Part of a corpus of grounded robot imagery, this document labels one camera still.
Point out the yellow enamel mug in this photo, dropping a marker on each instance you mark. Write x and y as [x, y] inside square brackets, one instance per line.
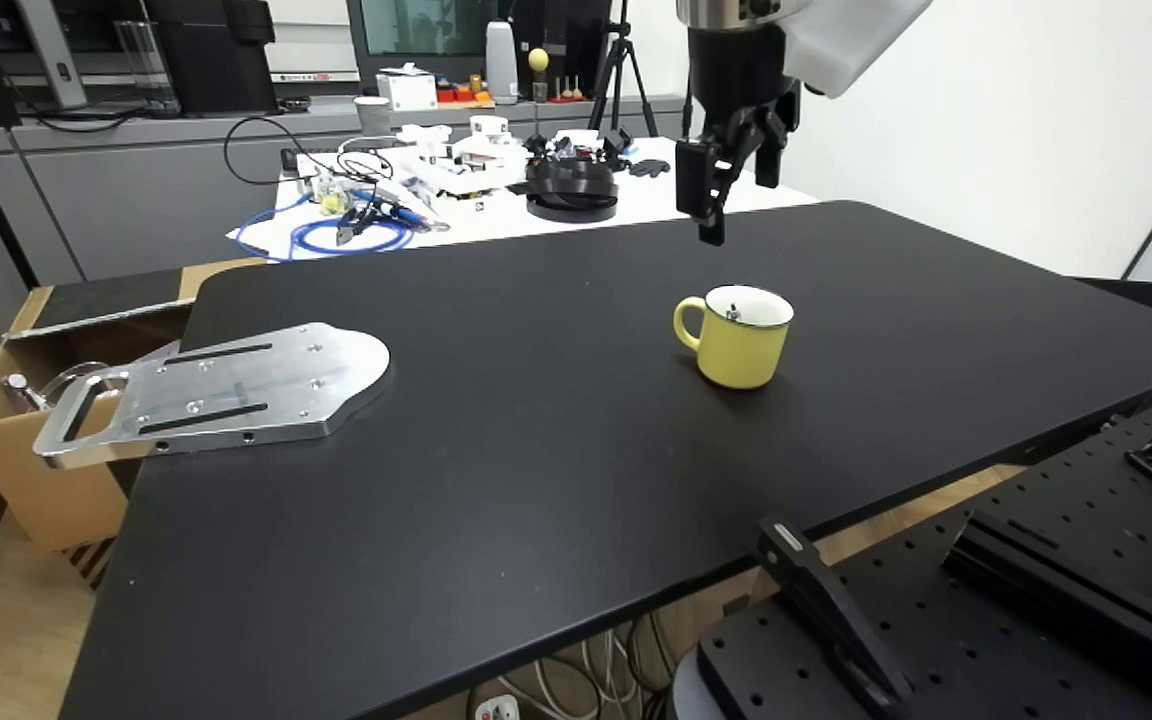
[741, 358]

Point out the grey counter cabinet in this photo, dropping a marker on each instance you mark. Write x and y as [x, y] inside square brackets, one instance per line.
[137, 202]

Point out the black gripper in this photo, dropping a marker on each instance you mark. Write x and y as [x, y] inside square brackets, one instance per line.
[739, 72]

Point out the cardboard box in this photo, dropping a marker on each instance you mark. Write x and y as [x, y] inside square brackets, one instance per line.
[40, 502]

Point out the black headset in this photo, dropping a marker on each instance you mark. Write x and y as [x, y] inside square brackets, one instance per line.
[570, 187]

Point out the black computer tower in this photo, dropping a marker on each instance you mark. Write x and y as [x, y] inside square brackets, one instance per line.
[210, 54]

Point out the yellow ball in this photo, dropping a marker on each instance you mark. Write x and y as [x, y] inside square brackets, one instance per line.
[537, 63]

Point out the white table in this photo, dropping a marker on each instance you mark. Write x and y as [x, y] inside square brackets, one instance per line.
[657, 202]

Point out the small white box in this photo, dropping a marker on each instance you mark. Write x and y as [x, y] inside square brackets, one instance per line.
[406, 89]

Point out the black metal rail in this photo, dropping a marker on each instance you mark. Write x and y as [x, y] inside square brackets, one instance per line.
[1082, 606]

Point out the black controller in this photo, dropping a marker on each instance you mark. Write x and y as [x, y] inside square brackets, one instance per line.
[647, 165]

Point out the aluminium mounting plate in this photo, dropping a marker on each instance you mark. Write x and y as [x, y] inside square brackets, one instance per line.
[271, 380]

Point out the large wall monitor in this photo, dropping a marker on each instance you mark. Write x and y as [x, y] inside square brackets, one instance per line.
[421, 35]

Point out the red object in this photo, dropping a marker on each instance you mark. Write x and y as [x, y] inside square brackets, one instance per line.
[459, 95]

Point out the black perforated breadboard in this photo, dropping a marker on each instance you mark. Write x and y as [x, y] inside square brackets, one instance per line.
[1001, 627]

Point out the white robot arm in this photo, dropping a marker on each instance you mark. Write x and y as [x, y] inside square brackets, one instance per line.
[859, 35]

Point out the white parts clutter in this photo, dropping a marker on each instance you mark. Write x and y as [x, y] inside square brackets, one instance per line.
[451, 152]

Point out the black camera tripod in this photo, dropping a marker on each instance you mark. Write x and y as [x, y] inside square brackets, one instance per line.
[621, 66]

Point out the black table clamp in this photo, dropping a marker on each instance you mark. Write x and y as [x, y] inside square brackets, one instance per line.
[828, 606]

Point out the white cylinder speaker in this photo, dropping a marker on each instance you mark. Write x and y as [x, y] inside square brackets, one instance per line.
[501, 63]

